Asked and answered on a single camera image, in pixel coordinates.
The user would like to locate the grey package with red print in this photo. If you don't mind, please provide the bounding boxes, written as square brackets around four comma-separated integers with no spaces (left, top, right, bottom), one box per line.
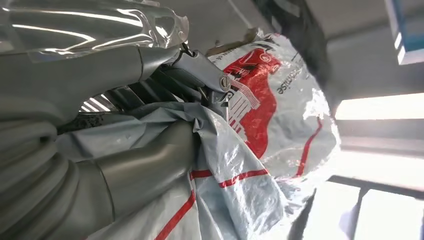
[56,29,342,240]

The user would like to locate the clear plastic hand cover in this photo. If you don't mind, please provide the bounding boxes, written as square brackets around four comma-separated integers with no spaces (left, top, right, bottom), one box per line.
[0,0,190,64]

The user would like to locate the black scanner column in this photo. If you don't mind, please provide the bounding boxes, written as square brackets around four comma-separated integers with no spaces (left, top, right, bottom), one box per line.
[251,0,334,104]

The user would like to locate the blue white wall panel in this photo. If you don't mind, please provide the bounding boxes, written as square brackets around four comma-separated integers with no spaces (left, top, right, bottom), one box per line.
[384,0,424,66]

